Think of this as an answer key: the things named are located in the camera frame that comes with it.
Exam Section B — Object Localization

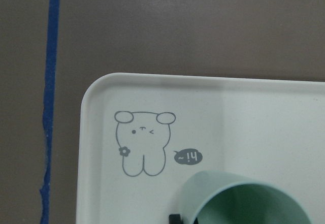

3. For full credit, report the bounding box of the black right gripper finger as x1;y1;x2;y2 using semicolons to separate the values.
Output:
168;209;182;224

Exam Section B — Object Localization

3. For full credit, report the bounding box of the cream rabbit tray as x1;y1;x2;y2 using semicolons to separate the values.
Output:
76;73;324;223

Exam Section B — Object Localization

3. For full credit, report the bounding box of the green plastic cup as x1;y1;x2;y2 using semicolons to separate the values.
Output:
179;171;312;223

